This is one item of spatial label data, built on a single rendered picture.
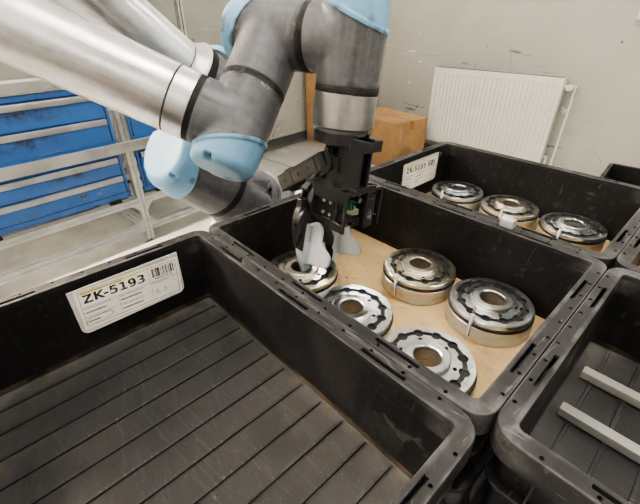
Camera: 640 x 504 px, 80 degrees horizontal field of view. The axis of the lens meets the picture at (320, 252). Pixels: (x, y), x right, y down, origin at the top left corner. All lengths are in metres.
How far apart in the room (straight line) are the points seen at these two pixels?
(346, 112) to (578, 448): 0.41
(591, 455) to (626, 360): 0.16
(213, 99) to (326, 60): 0.13
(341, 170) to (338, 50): 0.13
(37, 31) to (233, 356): 0.38
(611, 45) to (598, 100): 0.34
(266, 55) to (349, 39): 0.09
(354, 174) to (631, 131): 3.15
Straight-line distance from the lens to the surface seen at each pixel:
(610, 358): 0.58
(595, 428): 0.48
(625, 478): 0.47
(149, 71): 0.46
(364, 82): 0.46
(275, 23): 0.49
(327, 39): 0.46
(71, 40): 0.48
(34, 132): 2.15
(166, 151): 0.68
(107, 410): 0.48
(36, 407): 0.52
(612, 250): 0.58
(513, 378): 0.35
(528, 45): 3.60
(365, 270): 0.61
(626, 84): 3.49
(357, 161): 0.46
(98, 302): 0.51
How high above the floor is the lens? 1.17
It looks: 32 degrees down
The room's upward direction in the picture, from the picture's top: straight up
